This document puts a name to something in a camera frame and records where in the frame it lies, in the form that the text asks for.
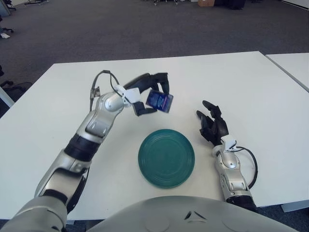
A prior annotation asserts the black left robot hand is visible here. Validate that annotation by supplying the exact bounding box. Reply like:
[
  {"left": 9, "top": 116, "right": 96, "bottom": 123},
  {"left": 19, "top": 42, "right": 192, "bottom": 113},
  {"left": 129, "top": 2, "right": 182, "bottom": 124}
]
[{"left": 123, "top": 72, "right": 170, "bottom": 117}]

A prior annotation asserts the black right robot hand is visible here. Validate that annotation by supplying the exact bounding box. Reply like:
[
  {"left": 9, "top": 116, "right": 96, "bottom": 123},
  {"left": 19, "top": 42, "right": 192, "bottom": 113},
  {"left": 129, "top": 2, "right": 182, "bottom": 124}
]
[{"left": 196, "top": 100, "right": 229, "bottom": 147}]

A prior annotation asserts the blue purple gum pack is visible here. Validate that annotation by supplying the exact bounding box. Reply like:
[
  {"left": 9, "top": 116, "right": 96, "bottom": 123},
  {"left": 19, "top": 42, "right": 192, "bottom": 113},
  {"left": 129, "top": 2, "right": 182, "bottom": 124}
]
[{"left": 146, "top": 88, "right": 174, "bottom": 113}]

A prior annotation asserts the green round plate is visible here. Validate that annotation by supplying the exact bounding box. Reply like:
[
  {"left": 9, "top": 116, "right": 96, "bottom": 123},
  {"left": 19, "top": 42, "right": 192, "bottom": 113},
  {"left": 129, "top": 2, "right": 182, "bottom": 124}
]
[{"left": 138, "top": 129, "right": 196, "bottom": 189}]

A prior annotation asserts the grey robot torso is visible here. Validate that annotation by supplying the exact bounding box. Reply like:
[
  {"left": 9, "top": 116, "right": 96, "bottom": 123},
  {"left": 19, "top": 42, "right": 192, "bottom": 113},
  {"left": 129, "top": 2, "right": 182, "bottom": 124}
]
[{"left": 86, "top": 195, "right": 294, "bottom": 232}]

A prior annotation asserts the white table leg foot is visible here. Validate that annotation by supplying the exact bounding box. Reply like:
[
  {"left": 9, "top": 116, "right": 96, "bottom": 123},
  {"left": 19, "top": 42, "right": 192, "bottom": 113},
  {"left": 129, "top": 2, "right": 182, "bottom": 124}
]
[{"left": 281, "top": 204, "right": 309, "bottom": 214}]

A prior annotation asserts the black cabinet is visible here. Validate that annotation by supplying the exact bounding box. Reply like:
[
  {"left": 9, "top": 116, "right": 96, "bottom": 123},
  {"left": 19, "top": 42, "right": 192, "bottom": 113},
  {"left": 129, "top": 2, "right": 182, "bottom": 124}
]
[{"left": 213, "top": 0, "right": 243, "bottom": 10}]

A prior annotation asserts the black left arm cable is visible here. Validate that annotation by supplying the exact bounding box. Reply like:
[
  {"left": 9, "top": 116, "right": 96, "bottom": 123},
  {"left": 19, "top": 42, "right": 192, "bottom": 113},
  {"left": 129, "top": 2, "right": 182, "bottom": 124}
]
[{"left": 89, "top": 70, "right": 121, "bottom": 107}]

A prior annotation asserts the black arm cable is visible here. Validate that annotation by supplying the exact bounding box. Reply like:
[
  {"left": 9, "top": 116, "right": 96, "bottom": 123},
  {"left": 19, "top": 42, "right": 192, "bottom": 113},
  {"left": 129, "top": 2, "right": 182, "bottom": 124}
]
[
  {"left": 89, "top": 70, "right": 121, "bottom": 107},
  {"left": 235, "top": 145, "right": 258, "bottom": 189}
]

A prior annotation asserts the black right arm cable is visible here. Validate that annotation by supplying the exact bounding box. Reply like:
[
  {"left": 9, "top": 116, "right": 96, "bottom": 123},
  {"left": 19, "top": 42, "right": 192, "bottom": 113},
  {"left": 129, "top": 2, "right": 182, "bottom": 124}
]
[{"left": 235, "top": 145, "right": 258, "bottom": 189}]

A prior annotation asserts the white desk frame beam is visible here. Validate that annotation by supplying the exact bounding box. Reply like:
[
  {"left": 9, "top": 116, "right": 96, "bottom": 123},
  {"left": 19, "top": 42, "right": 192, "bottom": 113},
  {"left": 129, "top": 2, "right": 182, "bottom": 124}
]
[{"left": 0, "top": 86, "right": 15, "bottom": 108}]

